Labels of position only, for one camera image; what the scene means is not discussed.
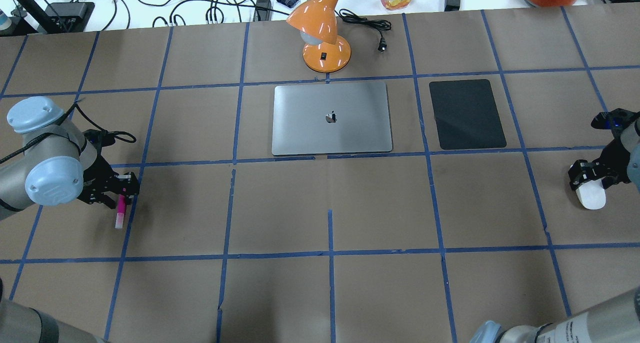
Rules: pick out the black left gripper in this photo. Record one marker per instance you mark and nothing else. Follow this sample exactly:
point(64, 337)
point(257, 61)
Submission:
point(98, 177)

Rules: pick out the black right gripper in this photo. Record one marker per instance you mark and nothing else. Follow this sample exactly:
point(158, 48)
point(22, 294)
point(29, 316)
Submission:
point(614, 159)

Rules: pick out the white computer mouse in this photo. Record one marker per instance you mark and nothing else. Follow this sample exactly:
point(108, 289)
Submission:
point(592, 195)

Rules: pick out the pink marker pen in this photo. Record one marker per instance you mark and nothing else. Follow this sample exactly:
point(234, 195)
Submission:
point(121, 208)

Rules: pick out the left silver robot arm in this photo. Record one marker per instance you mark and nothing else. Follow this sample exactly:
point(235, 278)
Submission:
point(58, 163)

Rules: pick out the black mousepad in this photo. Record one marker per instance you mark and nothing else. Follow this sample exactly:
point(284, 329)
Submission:
point(466, 115)

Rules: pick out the silver closed laptop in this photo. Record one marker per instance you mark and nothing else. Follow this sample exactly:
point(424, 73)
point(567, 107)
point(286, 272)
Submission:
point(336, 118)

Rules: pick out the orange desk lamp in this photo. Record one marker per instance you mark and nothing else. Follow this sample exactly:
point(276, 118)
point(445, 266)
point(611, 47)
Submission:
point(325, 51)

